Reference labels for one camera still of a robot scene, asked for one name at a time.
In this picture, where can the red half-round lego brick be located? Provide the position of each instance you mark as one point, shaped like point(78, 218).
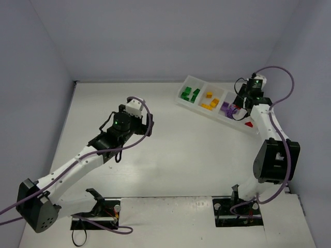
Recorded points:
point(249, 124)

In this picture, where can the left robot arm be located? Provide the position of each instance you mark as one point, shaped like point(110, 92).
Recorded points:
point(43, 201)

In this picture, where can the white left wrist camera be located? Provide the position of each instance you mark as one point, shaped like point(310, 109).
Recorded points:
point(134, 107)

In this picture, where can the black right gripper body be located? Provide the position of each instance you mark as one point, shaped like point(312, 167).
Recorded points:
point(238, 102)

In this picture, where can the green lego brick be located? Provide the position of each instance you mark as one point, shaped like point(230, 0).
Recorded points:
point(188, 90)
point(193, 98)

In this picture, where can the purple butterfly lego brick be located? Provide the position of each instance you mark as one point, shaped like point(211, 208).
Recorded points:
point(229, 113)

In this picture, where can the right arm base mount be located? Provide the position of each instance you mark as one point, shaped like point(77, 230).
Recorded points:
point(229, 212)

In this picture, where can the clear plastic divided tray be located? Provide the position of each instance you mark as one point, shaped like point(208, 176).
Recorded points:
point(223, 94)

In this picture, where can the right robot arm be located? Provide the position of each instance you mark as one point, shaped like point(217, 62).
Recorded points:
point(276, 160)

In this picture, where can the purple paw print lego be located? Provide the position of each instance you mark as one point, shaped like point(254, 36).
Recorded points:
point(234, 109)

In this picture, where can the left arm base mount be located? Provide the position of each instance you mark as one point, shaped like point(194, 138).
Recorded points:
point(106, 215)

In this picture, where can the green lego brick in tray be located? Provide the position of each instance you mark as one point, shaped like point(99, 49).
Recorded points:
point(188, 90)

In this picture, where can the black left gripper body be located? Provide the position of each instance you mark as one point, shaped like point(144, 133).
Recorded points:
point(146, 126)

